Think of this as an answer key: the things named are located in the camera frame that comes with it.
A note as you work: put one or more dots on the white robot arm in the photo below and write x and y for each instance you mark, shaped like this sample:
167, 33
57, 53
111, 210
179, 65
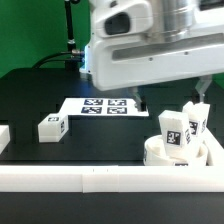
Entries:
173, 20

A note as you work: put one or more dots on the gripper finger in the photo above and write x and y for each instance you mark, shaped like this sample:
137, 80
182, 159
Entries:
140, 102
202, 86

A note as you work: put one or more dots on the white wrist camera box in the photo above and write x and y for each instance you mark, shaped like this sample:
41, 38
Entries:
122, 17

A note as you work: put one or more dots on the white U-shaped fence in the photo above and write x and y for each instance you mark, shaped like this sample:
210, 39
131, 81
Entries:
100, 179

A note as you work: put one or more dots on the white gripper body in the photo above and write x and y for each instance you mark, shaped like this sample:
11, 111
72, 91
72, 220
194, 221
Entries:
115, 66

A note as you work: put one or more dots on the white marker sheet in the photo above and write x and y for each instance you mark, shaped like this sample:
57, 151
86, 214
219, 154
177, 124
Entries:
101, 107

